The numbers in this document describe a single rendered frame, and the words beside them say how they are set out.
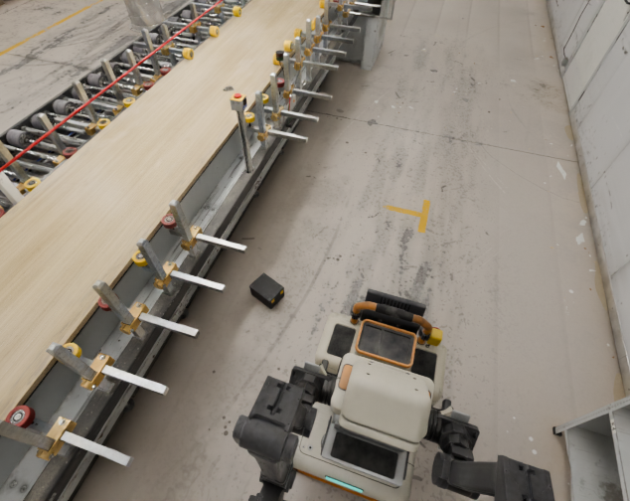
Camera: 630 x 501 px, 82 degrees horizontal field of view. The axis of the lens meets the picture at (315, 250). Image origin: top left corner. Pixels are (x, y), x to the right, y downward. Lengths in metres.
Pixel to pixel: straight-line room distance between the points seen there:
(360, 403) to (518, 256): 2.53
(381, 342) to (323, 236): 1.62
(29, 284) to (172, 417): 1.07
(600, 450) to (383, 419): 1.83
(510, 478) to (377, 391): 0.35
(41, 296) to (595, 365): 3.17
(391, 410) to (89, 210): 1.81
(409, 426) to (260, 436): 0.44
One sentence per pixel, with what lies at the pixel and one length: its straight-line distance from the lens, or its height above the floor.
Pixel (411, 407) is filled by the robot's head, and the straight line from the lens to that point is 0.98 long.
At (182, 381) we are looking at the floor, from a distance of 2.55.
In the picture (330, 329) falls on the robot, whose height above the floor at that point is 0.81.
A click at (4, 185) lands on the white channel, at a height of 1.01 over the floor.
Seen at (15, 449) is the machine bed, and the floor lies 0.68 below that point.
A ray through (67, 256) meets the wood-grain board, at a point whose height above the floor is 0.90.
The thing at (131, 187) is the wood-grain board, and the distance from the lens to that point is 2.30.
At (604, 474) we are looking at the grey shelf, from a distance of 2.66.
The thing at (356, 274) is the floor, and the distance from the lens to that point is 2.80.
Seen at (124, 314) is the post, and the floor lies 0.93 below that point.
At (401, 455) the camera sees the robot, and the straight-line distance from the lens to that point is 1.31.
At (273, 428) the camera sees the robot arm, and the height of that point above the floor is 1.63.
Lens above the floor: 2.30
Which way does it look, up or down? 52 degrees down
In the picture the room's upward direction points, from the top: 1 degrees clockwise
